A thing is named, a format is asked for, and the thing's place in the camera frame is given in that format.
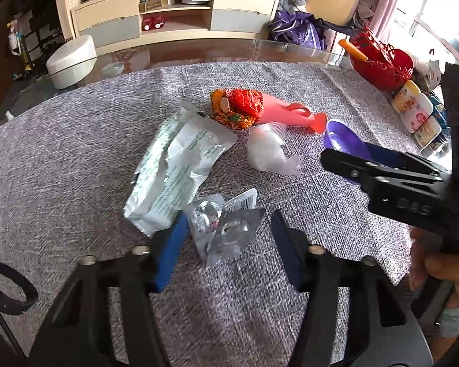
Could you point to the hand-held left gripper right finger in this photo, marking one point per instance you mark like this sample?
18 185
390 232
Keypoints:
287 248

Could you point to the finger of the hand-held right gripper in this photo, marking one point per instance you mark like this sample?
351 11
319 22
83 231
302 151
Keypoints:
352 166
384 155

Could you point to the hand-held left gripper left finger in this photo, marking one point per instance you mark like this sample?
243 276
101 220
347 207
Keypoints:
168 248

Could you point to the purple plastic bowl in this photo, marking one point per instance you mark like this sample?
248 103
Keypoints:
346 141

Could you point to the round clear blister pack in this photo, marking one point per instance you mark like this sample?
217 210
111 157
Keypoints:
206 216

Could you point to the striped label card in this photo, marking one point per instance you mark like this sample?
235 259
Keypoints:
241 200

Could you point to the person's right hand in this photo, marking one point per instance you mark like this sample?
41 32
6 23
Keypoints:
440 267

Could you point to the small white bottle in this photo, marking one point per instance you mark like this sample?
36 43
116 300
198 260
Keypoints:
428 132

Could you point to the white printed lotion bottle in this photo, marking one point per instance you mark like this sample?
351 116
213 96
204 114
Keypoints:
411 101

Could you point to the blue round tin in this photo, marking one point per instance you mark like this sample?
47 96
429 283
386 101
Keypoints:
440 112

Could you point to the pink plastic horn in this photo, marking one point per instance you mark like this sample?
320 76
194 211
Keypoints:
290 116

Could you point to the green white packet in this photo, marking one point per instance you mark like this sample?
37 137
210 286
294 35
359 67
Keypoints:
172 168

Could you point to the white plastic bag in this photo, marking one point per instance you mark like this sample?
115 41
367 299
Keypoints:
269 149

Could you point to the red plastic basket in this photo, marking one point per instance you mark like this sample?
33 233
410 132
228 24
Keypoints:
382 67

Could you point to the clear plastic bags pile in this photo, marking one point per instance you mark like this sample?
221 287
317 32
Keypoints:
428 68

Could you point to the grey woven table mat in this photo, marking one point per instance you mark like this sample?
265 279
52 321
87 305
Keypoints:
80 160

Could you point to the red foil wrapper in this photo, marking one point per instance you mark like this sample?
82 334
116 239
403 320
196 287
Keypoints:
235 107

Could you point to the purple bag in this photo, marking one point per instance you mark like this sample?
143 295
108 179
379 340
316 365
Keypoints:
296 32

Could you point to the pink curtain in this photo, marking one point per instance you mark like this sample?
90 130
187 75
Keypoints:
382 0

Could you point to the window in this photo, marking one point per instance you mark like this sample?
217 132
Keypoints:
436 7

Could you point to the white round stool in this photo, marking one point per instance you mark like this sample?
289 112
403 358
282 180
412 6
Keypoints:
72 63

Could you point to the beige television cabinet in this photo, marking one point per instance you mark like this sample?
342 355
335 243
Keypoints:
99 19

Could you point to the flat box on shelf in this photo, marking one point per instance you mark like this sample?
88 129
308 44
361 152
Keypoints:
153 4

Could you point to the beige folding screen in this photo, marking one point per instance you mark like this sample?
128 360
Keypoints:
67 4

